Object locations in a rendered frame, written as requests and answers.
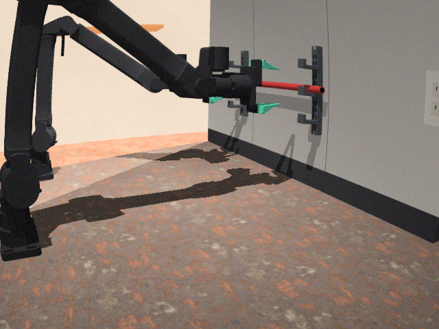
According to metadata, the red metal bar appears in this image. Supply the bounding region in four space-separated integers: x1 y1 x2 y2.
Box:
262 81 324 94

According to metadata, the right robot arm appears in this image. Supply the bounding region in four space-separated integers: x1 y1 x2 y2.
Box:
0 0 246 261

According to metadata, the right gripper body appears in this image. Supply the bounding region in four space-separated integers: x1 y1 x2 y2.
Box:
227 60 262 113

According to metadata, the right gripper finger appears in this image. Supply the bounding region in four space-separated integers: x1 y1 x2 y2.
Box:
249 60 280 70
256 103 280 114

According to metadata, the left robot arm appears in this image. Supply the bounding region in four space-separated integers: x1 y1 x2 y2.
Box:
31 16 168 181

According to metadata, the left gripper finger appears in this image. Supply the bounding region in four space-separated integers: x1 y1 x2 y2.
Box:
209 97 223 103

